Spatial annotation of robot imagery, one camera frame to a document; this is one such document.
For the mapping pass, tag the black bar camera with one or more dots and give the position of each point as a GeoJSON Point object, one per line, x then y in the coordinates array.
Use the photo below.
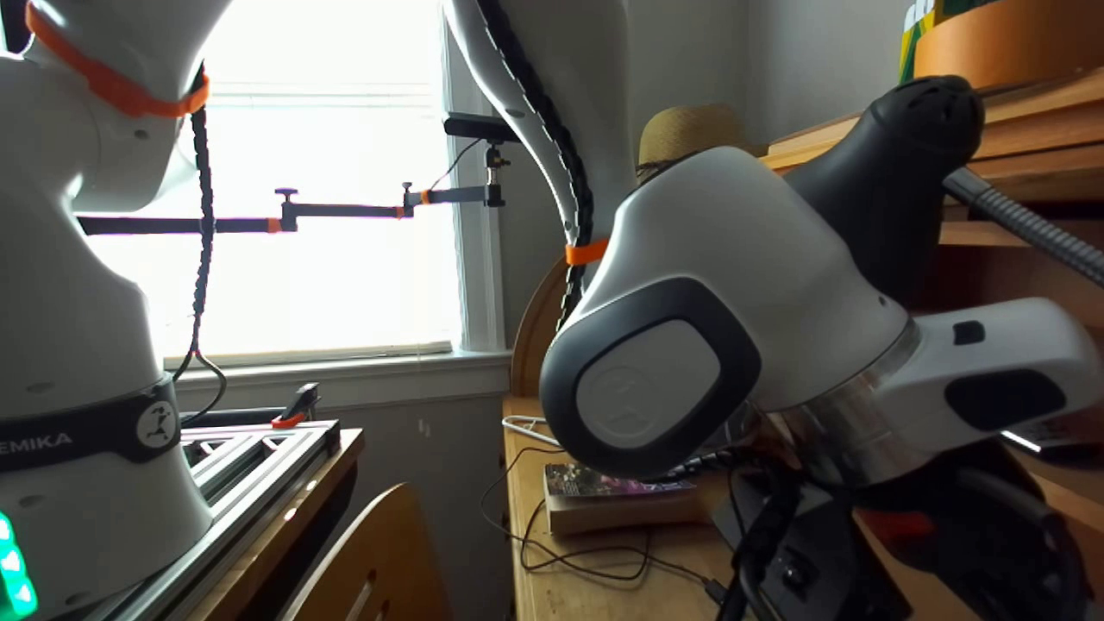
{"type": "Point", "coordinates": [478, 125]}

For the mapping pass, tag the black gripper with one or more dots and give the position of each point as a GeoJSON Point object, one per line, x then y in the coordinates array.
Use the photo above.
{"type": "Point", "coordinates": [988, 553]}

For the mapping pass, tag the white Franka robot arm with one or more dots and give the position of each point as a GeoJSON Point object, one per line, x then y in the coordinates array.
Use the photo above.
{"type": "Point", "coordinates": [737, 298]}

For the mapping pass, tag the black keyboard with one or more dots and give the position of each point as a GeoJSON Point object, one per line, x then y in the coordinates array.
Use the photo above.
{"type": "Point", "coordinates": [1055, 443]}

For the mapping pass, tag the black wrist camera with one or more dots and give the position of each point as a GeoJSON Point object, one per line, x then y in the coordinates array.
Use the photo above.
{"type": "Point", "coordinates": [806, 563]}

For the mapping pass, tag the tan straw hat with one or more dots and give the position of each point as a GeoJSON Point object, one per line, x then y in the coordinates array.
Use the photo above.
{"type": "Point", "coordinates": [693, 132]}

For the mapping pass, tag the aluminium rail frame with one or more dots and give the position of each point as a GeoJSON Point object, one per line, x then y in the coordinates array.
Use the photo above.
{"type": "Point", "coordinates": [253, 471]}

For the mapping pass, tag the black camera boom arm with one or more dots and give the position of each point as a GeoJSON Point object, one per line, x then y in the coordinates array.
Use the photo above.
{"type": "Point", "coordinates": [348, 211]}

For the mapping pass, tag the thick paperback book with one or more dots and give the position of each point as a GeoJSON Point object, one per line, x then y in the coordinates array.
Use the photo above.
{"type": "Point", "coordinates": [622, 501]}

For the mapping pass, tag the orange bowl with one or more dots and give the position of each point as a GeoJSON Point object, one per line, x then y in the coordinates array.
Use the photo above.
{"type": "Point", "coordinates": [1012, 38]}

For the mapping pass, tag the red black clamp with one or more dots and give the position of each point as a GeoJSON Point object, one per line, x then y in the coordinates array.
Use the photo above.
{"type": "Point", "coordinates": [300, 400]}

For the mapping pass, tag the grey lamp gooseneck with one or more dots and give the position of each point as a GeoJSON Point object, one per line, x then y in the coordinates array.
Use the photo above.
{"type": "Point", "coordinates": [1023, 225]}

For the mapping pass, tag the green yellow box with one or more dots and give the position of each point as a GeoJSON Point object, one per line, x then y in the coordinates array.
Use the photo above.
{"type": "Point", "coordinates": [916, 38]}

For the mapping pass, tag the wooden roll-top desk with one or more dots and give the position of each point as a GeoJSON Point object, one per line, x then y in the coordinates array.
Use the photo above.
{"type": "Point", "coordinates": [622, 575]}

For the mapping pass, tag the white window frame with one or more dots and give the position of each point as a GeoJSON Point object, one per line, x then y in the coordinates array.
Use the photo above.
{"type": "Point", "coordinates": [478, 289]}

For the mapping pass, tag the wooden chair back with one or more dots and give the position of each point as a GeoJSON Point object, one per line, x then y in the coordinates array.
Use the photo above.
{"type": "Point", "coordinates": [381, 563]}

